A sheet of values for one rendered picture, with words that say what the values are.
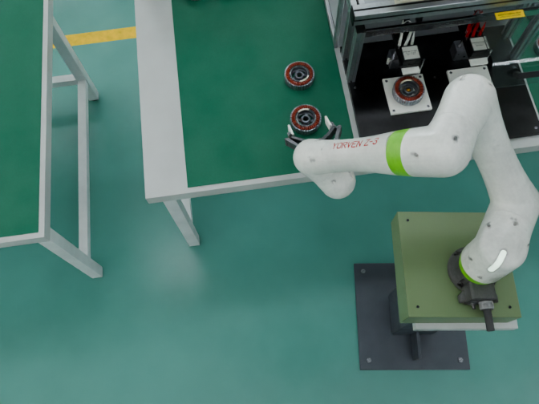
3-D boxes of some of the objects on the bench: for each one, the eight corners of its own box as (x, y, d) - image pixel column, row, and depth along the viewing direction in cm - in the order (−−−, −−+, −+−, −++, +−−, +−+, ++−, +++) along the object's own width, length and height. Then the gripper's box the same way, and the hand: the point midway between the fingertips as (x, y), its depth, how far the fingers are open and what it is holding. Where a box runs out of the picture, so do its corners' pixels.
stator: (427, 102, 191) (430, 96, 188) (398, 110, 190) (400, 104, 187) (415, 77, 195) (418, 70, 192) (387, 84, 194) (389, 78, 191)
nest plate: (496, 101, 192) (498, 99, 191) (456, 107, 192) (457, 105, 191) (485, 66, 197) (486, 65, 196) (446, 72, 197) (447, 70, 196)
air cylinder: (472, 58, 199) (477, 49, 194) (452, 61, 199) (457, 51, 194) (468, 47, 201) (473, 38, 196) (449, 50, 201) (453, 40, 195)
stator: (324, 131, 192) (325, 127, 188) (294, 139, 191) (294, 134, 187) (315, 105, 196) (316, 100, 192) (286, 112, 195) (286, 107, 191)
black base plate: (540, 135, 189) (543, 131, 187) (363, 159, 188) (364, 155, 186) (501, 29, 206) (504, 25, 204) (339, 50, 204) (340, 46, 202)
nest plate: (431, 110, 191) (432, 108, 190) (391, 115, 191) (391, 114, 190) (421, 75, 197) (422, 73, 196) (382, 80, 196) (382, 78, 195)
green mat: (359, 164, 187) (359, 164, 187) (188, 187, 185) (187, 187, 185) (315, -39, 220) (315, -39, 220) (169, -20, 219) (169, -21, 219)
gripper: (360, 137, 171) (340, 106, 187) (285, 155, 169) (272, 123, 186) (361, 155, 176) (341, 124, 192) (289, 174, 174) (274, 140, 191)
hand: (308, 125), depth 188 cm, fingers open, 13 cm apart
